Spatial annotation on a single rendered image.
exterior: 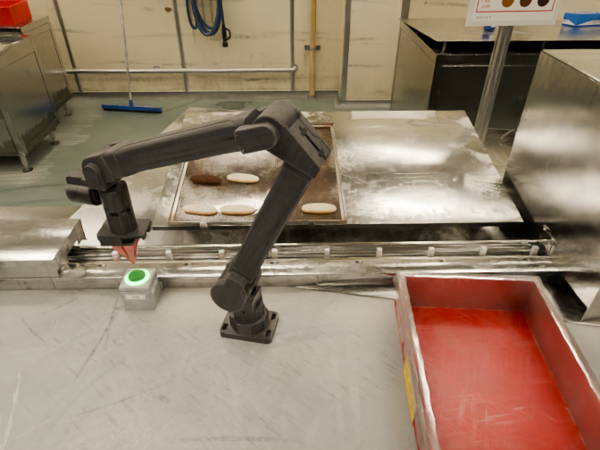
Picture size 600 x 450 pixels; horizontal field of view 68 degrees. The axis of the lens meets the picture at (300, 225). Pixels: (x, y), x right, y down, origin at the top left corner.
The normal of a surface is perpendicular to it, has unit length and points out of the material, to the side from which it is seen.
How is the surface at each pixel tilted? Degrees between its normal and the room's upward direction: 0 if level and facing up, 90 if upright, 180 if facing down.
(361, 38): 90
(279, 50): 90
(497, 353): 0
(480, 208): 10
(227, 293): 90
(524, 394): 0
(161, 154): 87
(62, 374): 0
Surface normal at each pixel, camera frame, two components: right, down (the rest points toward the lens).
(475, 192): 0.00, -0.70
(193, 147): -0.31, 0.51
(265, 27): 0.02, 0.58
